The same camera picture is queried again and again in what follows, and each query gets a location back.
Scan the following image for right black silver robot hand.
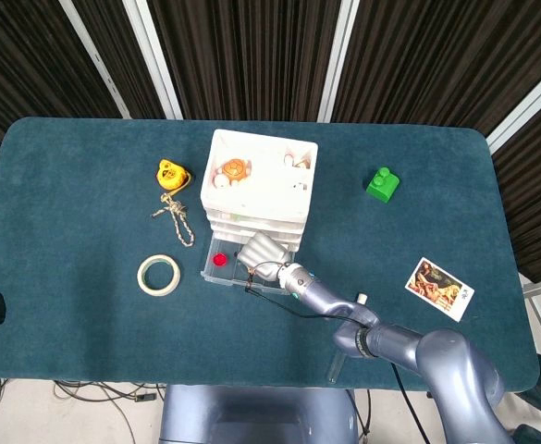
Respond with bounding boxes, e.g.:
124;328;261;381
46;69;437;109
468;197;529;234
236;230;287;282

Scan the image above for clear drawer with red ball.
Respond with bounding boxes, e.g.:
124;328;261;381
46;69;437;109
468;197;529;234
200;235;299;296

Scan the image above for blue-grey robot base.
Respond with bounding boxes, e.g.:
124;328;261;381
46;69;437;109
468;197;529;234
158;383;360;444

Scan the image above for clear drawer without marker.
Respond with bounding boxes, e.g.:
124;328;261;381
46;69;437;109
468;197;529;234
208;220;306;241

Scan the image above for clear drawer with marker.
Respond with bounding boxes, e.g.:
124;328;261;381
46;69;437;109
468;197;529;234
203;207;309;228

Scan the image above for white plastic drawer cabinet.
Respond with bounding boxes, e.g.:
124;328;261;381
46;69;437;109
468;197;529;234
199;128;320;253

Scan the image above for orange turtle toy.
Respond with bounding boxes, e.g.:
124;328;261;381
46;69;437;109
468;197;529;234
212;158;253;189

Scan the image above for green toy building block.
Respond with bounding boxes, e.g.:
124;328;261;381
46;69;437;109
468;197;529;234
364;166;401;204

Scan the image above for teal table cloth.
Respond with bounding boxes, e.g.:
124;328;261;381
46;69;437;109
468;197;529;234
0;116;541;395

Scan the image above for yellow tape measure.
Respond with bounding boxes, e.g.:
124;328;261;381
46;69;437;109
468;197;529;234
156;158;193;191

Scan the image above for beige masking tape roll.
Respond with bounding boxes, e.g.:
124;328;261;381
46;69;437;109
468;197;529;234
136;253;182;297

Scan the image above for clear test tube white cap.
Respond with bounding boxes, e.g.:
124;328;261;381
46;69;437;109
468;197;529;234
327;292;370;385

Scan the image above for picture card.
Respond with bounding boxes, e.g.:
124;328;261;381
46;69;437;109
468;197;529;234
404;256;476;324

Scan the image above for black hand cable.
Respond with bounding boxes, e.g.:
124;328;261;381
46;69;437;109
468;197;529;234
243;261;434;444

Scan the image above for braided beige rope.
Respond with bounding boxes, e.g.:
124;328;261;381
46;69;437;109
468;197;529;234
150;191;196;248

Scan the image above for white frame post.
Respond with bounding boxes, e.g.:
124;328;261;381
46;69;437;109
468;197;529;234
486;55;541;154
58;0;133;119
316;0;361;124
121;0;184;121

